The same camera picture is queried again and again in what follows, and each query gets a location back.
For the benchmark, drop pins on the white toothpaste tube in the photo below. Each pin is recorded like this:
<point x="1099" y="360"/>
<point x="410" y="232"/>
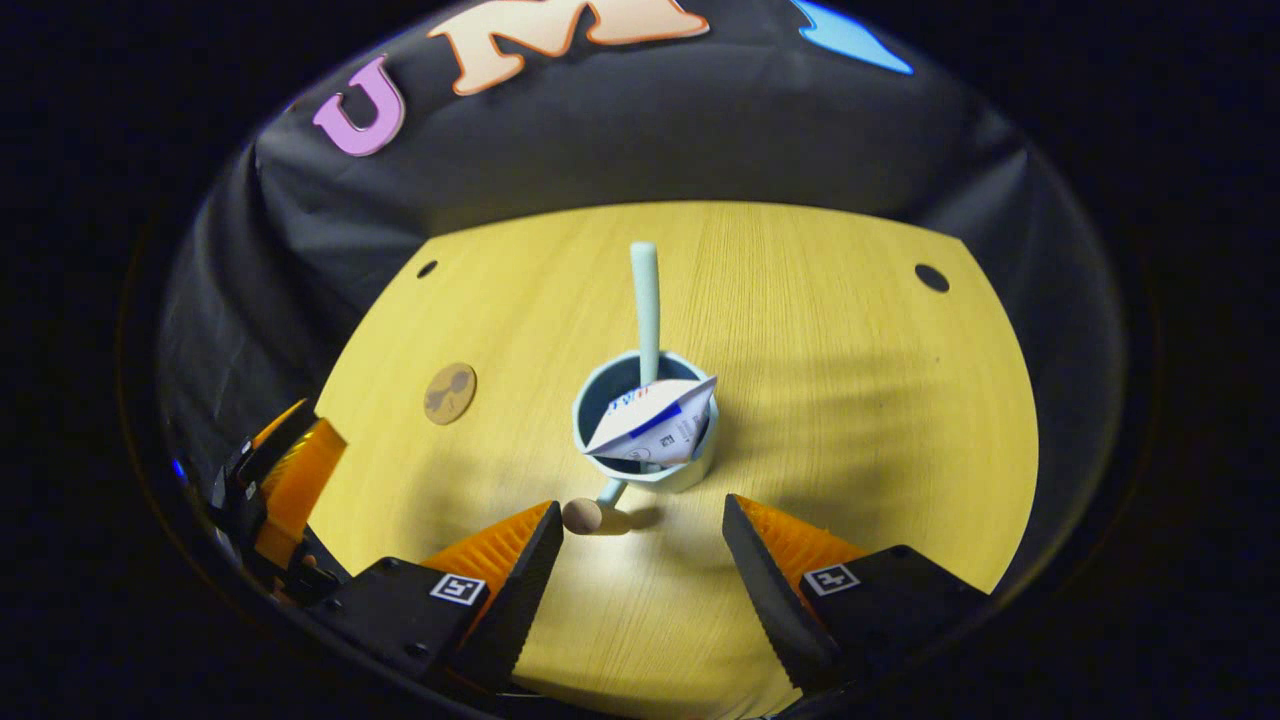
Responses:
<point x="670" y="425"/>

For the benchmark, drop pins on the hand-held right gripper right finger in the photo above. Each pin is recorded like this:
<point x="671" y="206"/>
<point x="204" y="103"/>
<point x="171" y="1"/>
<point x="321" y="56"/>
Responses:
<point x="770" y="605"/>

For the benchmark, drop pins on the pale green toothbrush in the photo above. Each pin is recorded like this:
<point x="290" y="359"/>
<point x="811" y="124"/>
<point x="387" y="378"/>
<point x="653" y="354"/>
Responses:
<point x="645" y="300"/>

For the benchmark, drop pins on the round brown coaster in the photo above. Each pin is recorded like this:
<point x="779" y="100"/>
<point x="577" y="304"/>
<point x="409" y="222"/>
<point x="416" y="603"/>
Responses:
<point x="450" y="393"/>

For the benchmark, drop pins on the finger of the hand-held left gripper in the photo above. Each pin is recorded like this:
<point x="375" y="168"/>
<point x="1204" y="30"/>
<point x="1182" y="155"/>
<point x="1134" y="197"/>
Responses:
<point x="305" y="480"/>
<point x="285" y="420"/>

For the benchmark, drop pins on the black backdrop cloth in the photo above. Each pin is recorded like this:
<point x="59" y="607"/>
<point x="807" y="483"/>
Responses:
<point x="650" y="120"/>

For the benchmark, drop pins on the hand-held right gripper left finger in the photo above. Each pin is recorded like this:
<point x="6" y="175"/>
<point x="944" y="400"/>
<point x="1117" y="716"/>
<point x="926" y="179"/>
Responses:
<point x="520" y="605"/>

